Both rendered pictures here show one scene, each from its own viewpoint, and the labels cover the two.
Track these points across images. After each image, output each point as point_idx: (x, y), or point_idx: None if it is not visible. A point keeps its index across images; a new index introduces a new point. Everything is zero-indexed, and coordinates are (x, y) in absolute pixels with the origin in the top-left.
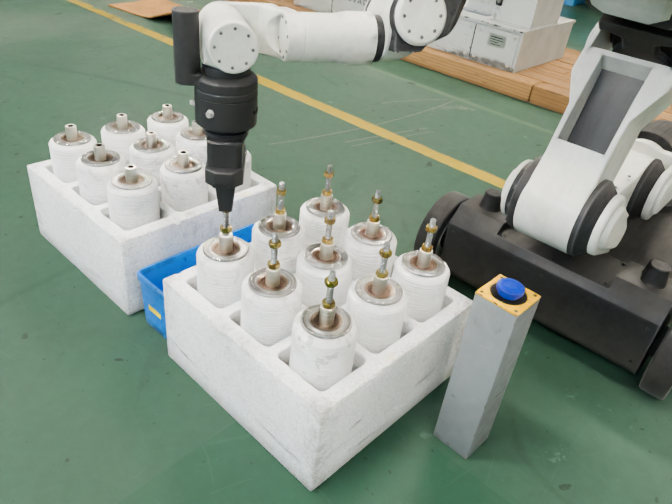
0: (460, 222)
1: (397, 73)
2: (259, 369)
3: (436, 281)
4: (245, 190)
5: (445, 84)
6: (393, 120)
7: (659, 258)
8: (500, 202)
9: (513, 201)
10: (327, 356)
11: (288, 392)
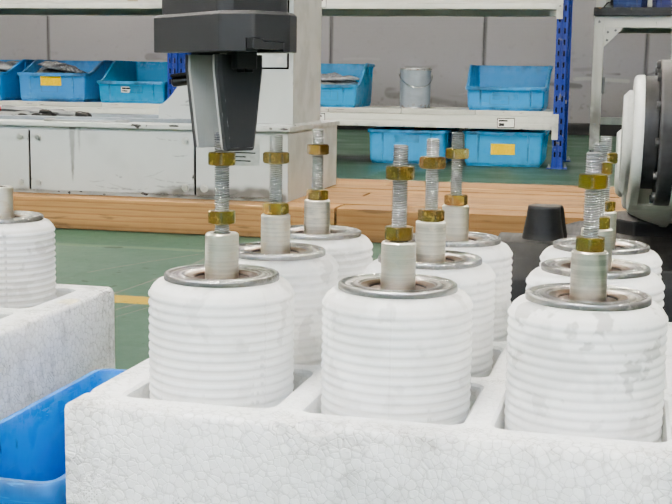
0: (512, 271)
1: (73, 241)
2: (479, 468)
3: (654, 258)
4: (58, 298)
5: (175, 241)
6: (138, 285)
7: None
8: (561, 221)
9: (667, 129)
10: (645, 352)
11: (595, 473)
